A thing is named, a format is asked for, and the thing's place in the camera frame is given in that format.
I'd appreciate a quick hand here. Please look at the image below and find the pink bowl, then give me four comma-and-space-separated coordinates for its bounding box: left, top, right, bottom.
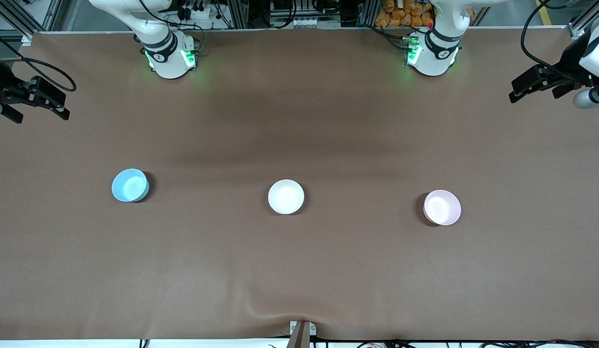
423, 189, 462, 226

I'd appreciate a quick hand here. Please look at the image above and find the blue bowl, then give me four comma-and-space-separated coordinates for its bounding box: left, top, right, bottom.
111, 168, 150, 203

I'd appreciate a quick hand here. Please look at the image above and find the white bowl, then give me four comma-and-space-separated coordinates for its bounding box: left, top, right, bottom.
268, 179, 305, 215

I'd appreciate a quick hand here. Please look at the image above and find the bag of orange items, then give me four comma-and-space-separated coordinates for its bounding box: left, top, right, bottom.
375, 0, 435, 28

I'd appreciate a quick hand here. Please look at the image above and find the white power strip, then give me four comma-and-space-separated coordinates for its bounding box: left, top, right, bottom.
176, 0, 218, 24

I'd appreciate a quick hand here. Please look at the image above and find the white terminal block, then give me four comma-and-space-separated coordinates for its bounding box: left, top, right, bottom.
269, 14, 339, 29

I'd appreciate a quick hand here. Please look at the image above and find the brown table cover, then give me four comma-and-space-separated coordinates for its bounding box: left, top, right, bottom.
0, 28, 599, 342

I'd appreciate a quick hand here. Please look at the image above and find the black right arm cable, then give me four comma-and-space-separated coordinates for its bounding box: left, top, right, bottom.
0, 29, 77, 92

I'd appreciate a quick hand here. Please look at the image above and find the aluminium frame profile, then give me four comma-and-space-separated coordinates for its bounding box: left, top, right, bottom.
0, 0, 63, 46
568, 0, 599, 39

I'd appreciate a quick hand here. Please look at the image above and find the aluminium frame post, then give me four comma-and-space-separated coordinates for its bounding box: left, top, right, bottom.
226, 0, 254, 29

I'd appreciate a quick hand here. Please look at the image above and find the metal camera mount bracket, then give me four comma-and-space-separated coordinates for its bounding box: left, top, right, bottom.
287, 320, 318, 348

